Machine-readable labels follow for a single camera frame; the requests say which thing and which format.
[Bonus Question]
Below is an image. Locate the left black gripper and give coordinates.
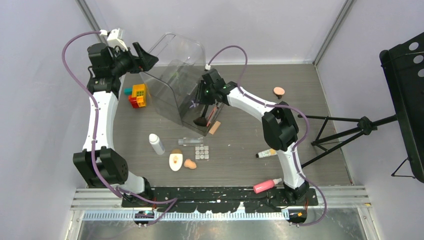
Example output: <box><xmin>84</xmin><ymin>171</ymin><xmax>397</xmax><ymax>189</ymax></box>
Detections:
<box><xmin>109</xmin><ymin>42</ymin><xmax>158</xmax><ymax>78</ymax></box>

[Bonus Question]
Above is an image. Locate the purple eyelash curler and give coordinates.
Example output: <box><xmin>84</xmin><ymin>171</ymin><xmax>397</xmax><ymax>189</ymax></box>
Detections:
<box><xmin>189</xmin><ymin>99</ymin><xmax>199</xmax><ymax>109</ymax></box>

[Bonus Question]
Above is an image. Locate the clear pulled-out drawer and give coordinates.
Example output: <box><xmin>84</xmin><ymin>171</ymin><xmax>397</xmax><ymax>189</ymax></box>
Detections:
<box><xmin>181</xmin><ymin>89</ymin><xmax>224</xmax><ymax>136</ymax></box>

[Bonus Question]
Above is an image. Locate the clear acrylic drawer organizer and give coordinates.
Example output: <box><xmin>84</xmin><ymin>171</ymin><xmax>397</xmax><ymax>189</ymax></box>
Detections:
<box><xmin>140</xmin><ymin>32</ymin><xmax>206</xmax><ymax>126</ymax></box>

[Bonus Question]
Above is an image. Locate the black fan makeup brush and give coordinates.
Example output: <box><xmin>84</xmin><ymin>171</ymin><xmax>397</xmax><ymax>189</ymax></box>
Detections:
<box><xmin>193</xmin><ymin>104</ymin><xmax>209</xmax><ymax>127</ymax></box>

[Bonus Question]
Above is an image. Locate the pink round powder puff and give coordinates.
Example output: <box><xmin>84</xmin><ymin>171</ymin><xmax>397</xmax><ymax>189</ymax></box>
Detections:
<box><xmin>273</xmin><ymin>87</ymin><xmax>286</xmax><ymax>100</ymax></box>

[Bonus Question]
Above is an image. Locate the beige makeup sponge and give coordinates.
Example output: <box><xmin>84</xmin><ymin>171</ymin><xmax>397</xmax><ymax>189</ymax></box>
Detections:
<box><xmin>183</xmin><ymin>158</ymin><xmax>197</xmax><ymax>170</ymax></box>

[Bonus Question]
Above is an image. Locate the pink makeup brush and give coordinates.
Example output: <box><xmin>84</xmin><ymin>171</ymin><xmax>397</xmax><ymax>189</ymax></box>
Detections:
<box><xmin>206</xmin><ymin>105</ymin><xmax>219</xmax><ymax>127</ymax></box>

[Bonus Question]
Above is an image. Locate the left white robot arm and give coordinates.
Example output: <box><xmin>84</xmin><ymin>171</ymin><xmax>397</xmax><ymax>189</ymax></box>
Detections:
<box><xmin>72</xmin><ymin>42</ymin><xmax>159</xmax><ymax>207</ymax></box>

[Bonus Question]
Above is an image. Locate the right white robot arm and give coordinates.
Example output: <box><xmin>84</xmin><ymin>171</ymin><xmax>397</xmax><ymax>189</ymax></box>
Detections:
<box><xmin>194</xmin><ymin>68</ymin><xmax>310</xmax><ymax>205</ymax></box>

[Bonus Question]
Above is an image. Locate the colourful toy block stack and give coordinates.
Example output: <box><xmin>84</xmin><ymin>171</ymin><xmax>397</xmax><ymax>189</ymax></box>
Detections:
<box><xmin>124</xmin><ymin>83</ymin><xmax>147</xmax><ymax>109</ymax></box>

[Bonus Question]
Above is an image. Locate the peach concealer stick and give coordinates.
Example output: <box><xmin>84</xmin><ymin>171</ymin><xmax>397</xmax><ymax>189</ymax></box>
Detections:
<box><xmin>209</xmin><ymin>121</ymin><xmax>221</xmax><ymax>135</ymax></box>

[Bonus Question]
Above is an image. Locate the clear small bottle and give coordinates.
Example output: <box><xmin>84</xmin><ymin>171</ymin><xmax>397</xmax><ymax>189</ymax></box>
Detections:
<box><xmin>177</xmin><ymin>137</ymin><xmax>204</xmax><ymax>147</ymax></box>

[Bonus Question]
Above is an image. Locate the grey square sample palette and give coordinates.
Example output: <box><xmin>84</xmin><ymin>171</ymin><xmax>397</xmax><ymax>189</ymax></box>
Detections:
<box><xmin>194</xmin><ymin>145</ymin><xmax>210</xmax><ymax>160</ymax></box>

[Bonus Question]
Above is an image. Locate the white cylindrical bottle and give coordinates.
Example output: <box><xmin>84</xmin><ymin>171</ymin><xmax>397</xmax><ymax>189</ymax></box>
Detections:
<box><xmin>148</xmin><ymin>133</ymin><xmax>165</xmax><ymax>155</ymax></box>

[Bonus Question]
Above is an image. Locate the white oval compact case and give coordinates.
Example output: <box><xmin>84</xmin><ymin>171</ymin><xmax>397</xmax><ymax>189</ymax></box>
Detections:
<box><xmin>168</xmin><ymin>148</ymin><xmax>184</xmax><ymax>172</ymax></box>

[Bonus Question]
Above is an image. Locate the small printed cream tube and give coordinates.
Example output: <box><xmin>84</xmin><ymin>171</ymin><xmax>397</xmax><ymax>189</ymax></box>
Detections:
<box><xmin>255</xmin><ymin>148</ymin><xmax>277</xmax><ymax>159</ymax></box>

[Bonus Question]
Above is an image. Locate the pink spray bottle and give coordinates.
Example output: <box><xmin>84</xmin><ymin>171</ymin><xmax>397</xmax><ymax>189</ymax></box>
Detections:
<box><xmin>253</xmin><ymin>178</ymin><xmax>283</xmax><ymax>194</ymax></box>

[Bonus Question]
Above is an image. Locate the black tripod stand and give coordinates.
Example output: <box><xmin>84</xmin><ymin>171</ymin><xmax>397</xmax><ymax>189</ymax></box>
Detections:
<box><xmin>301</xmin><ymin>115</ymin><xmax>398</xmax><ymax>168</ymax></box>

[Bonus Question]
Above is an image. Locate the black perforated panel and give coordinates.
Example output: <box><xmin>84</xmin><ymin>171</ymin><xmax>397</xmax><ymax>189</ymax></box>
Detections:
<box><xmin>379</xmin><ymin>33</ymin><xmax>424</xmax><ymax>183</ymax></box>

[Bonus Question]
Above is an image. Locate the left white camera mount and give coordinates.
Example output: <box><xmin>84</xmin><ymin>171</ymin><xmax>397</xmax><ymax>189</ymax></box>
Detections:
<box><xmin>99</xmin><ymin>28</ymin><xmax>129</xmax><ymax>52</ymax></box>

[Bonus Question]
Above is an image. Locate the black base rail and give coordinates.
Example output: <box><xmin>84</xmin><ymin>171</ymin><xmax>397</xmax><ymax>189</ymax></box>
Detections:
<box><xmin>120</xmin><ymin>186</ymin><xmax>319</xmax><ymax>214</ymax></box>

